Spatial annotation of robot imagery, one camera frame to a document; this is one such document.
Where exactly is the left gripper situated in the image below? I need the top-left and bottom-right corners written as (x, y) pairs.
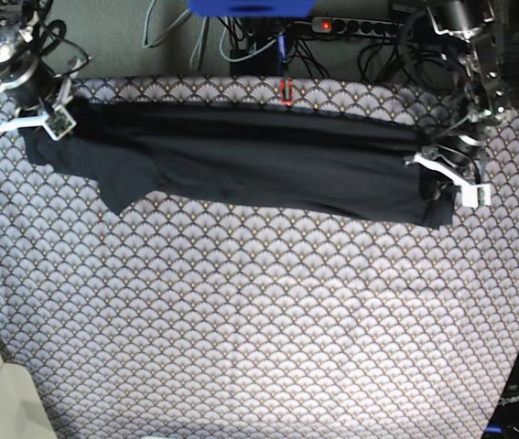
top-left (423, 134), bottom-right (487, 183)

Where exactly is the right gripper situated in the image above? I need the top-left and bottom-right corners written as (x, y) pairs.
top-left (9, 68), bottom-right (63, 117)

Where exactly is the dark grey T-shirt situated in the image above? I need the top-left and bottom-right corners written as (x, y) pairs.
top-left (21, 100), bottom-right (456, 229)

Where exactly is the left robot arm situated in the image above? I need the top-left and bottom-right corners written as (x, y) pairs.
top-left (399, 1), bottom-right (510, 208)

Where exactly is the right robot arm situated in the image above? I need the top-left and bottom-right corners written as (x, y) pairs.
top-left (0, 1), bottom-right (91, 116)

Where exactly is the red table clamp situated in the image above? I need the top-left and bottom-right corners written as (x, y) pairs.
top-left (278, 78), bottom-right (294, 106)

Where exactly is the black power strip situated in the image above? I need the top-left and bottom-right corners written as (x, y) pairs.
top-left (310, 16), bottom-right (402, 38)

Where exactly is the fan-patterned tablecloth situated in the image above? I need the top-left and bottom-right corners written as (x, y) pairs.
top-left (0, 95), bottom-right (519, 438)

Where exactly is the white camera bracket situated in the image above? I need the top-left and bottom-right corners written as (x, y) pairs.
top-left (405, 152), bottom-right (492, 209)
top-left (0, 52), bottom-right (77, 142)

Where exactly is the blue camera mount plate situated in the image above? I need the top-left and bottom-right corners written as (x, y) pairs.
top-left (188, 0), bottom-right (315, 17)

